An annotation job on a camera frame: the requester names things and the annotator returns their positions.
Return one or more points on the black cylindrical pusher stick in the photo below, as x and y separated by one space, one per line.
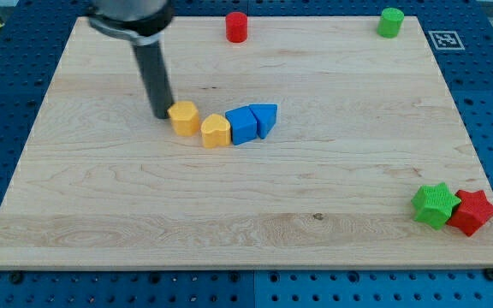
155 78

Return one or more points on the yellow pentagon block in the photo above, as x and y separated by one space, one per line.
184 117

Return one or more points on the yellow heart block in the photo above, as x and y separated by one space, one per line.
215 131

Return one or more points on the blue cube block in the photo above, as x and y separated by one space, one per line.
243 125

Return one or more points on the blue triangle block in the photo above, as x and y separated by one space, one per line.
265 115

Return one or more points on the red cylinder block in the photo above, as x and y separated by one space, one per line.
236 27

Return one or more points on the wooden board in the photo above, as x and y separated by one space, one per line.
362 123

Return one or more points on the green cylinder block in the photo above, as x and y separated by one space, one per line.
390 22

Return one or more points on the white fiducial marker tag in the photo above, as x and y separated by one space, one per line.
446 40

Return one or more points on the green star block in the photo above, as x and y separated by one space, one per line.
434 205

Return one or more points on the red star block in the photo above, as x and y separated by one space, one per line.
472 213

